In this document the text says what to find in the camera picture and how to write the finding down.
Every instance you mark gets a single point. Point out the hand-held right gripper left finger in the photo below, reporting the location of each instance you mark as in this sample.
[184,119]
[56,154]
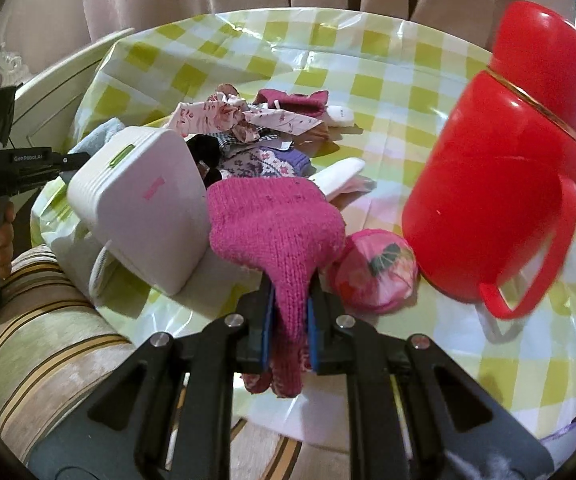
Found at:
[266,332]

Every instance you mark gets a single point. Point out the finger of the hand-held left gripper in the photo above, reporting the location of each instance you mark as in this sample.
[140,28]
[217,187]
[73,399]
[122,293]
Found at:
[74,162]

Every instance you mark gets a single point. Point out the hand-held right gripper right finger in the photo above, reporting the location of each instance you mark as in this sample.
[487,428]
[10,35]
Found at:
[313,337]

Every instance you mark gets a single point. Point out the pink knitted sock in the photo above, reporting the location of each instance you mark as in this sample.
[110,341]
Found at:
[273,230]

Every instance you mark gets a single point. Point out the light blue cloth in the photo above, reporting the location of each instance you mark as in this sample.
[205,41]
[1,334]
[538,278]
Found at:
[100,135]

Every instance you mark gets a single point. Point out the white carved furniture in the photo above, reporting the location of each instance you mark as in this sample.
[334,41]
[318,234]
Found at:
[53,95]

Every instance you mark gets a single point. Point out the white plastic box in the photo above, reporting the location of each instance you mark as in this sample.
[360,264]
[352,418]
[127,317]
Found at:
[143,205]

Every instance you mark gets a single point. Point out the pink round leaf-print pouch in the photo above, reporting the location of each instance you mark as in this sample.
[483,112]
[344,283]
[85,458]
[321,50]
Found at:
[372,270]

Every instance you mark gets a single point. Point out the black cloth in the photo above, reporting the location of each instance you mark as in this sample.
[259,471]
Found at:
[205,152]

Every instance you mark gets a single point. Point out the pink floral cloth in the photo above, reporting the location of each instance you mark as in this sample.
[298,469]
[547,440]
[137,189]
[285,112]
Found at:
[218,110]

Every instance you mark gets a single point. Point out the purple floral sock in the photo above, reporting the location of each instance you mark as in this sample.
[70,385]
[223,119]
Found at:
[263,162]

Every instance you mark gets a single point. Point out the striped cushion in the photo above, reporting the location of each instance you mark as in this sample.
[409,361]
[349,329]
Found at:
[43,340]

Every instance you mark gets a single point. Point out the maroon cloth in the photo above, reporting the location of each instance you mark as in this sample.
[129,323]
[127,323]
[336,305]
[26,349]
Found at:
[288,99]

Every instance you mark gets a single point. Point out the red thermos flask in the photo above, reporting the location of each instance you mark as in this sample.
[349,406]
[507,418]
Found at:
[487,170]

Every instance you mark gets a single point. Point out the yellow-green checked tablecloth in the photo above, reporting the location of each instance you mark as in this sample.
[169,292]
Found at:
[367,60]

